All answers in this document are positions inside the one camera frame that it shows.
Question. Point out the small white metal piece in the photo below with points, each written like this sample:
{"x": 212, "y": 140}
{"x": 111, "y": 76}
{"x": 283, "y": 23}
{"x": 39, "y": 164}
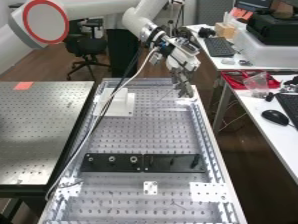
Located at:
{"x": 149, "y": 187}

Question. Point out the orange tape patch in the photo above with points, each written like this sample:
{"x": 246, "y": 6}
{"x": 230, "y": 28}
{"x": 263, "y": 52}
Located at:
{"x": 22, "y": 86}

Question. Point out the clear box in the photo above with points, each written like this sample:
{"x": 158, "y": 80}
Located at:
{"x": 146, "y": 210}
{"x": 146, "y": 133}

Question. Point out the white computer mouse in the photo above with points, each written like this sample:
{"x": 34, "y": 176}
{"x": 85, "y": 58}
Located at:
{"x": 226, "y": 61}

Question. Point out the clear plastic cup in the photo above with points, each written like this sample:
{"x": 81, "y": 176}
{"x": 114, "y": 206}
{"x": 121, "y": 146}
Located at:
{"x": 255, "y": 85}

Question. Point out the cardboard box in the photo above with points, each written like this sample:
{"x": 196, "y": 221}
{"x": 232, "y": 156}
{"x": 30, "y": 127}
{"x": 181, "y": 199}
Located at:
{"x": 224, "y": 30}

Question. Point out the black computer mouse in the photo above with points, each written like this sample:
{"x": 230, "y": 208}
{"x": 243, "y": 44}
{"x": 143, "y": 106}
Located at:
{"x": 274, "y": 117}

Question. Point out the black keyboard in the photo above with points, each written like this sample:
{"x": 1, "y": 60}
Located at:
{"x": 218, "y": 46}
{"x": 288, "y": 108}

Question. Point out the black office chair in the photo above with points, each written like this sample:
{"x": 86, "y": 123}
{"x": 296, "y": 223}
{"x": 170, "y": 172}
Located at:
{"x": 86, "y": 46}

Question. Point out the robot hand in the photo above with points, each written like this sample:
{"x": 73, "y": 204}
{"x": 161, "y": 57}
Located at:
{"x": 182, "y": 56}

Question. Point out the black plate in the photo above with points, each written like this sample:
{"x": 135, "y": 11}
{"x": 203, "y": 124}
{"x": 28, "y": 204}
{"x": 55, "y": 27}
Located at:
{"x": 114, "y": 163}

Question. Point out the black device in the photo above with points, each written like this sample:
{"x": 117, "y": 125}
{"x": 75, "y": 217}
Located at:
{"x": 274, "y": 28}

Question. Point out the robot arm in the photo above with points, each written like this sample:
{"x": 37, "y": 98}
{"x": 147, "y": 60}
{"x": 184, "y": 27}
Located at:
{"x": 43, "y": 20}

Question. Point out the wooden chopstick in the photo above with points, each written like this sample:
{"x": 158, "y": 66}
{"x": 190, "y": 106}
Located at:
{"x": 167, "y": 94}

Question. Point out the white desk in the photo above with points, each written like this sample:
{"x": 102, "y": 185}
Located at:
{"x": 266, "y": 140}
{"x": 230, "y": 65}

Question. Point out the red tray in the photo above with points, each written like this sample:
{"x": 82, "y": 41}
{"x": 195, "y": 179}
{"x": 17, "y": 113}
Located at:
{"x": 234, "y": 80}

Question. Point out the small white box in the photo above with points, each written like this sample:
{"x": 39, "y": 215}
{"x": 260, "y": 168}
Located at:
{"x": 118, "y": 104}

